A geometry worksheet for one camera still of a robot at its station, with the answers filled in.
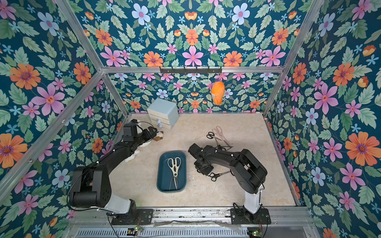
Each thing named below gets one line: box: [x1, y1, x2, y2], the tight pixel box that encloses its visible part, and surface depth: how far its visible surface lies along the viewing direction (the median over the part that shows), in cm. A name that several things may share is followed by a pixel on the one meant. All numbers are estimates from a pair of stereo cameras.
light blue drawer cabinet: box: [146, 97, 180, 130], surface depth 106 cm
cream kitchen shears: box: [167, 156, 182, 190], surface depth 91 cm
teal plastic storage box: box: [156, 150, 187, 193], surface depth 90 cm
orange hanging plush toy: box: [211, 81, 226, 106], surface depth 100 cm
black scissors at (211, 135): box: [206, 131, 223, 141], surface depth 108 cm
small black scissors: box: [207, 170, 231, 182], surface depth 90 cm
